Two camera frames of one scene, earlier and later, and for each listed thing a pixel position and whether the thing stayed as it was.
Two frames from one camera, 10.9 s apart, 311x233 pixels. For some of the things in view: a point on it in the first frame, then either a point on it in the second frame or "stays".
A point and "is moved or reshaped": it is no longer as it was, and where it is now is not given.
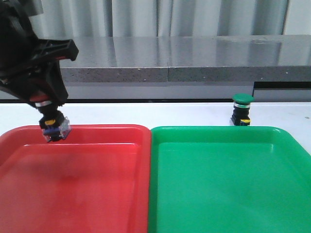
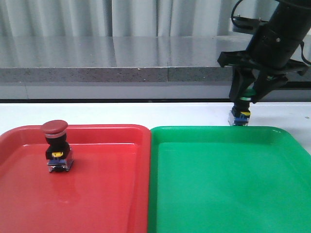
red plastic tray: x=97 y=179 stays
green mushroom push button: x=241 y=108 is moved or reshaped
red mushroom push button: x=55 y=126 is moved or reshaped
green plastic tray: x=227 y=179 stays
